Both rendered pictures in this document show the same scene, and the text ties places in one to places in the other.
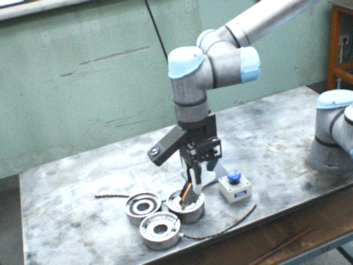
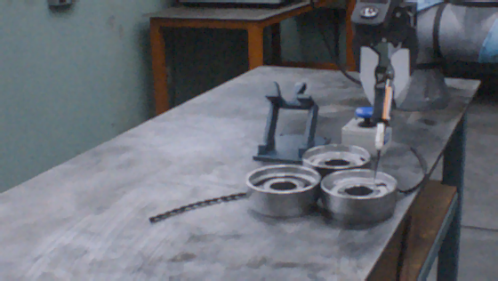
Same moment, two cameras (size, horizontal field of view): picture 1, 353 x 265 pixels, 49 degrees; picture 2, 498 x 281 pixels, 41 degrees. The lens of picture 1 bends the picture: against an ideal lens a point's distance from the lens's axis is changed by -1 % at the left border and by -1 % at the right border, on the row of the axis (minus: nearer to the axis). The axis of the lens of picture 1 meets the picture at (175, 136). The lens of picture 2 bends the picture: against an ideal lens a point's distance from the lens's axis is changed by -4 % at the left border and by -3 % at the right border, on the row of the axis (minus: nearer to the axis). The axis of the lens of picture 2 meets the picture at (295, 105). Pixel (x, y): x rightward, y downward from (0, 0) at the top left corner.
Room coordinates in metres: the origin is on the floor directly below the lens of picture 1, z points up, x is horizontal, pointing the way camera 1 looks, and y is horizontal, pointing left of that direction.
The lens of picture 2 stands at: (0.28, 0.81, 1.19)
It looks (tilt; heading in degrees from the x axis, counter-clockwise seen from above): 15 degrees down; 309
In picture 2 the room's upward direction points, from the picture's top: 1 degrees counter-clockwise
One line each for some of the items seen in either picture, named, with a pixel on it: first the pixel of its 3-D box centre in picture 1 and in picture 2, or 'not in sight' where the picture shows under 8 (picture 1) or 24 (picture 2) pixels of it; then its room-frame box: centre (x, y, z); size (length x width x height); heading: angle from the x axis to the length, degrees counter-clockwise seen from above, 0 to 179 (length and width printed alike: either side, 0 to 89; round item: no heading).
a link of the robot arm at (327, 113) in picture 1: (338, 114); (418, 27); (0.97, -0.48, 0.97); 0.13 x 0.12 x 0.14; 7
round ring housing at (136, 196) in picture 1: (143, 209); (284, 191); (0.85, 0.12, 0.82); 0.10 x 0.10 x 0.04
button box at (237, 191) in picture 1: (236, 186); (367, 135); (0.89, -0.15, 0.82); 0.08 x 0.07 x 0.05; 106
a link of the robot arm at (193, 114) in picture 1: (190, 108); not in sight; (0.79, -0.04, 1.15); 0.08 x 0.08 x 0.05
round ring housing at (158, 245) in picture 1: (161, 231); (358, 196); (0.76, 0.07, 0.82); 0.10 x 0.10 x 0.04
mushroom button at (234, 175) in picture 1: (234, 180); (366, 122); (0.89, -0.15, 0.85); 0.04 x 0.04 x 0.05
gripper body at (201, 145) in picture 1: (197, 138); (389, 2); (0.79, -0.05, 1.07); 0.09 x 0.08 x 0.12; 109
